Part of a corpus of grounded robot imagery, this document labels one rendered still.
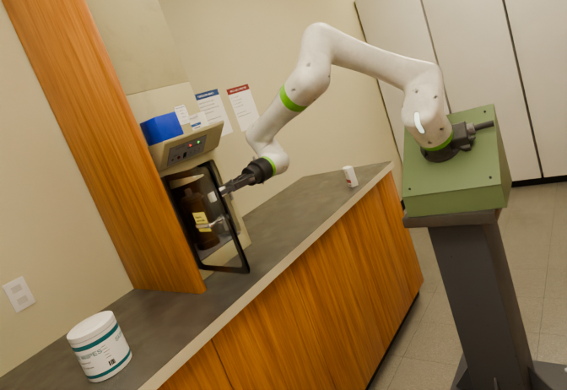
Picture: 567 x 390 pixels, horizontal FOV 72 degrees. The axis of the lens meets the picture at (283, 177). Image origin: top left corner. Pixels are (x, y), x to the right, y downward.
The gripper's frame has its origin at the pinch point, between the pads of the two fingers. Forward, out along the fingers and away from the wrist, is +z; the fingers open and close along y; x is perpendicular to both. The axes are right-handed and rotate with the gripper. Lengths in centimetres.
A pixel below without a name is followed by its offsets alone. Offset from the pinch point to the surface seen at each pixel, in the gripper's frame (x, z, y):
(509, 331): 85, -50, 67
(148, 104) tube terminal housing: -38.1, -6.0, -26.1
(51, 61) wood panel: -65, 11, -49
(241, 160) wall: 4, -84, -69
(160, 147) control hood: -21.5, 2.7, -17.0
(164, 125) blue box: -28.3, -1.4, -15.4
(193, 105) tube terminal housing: -32.8, -26.6, -26.2
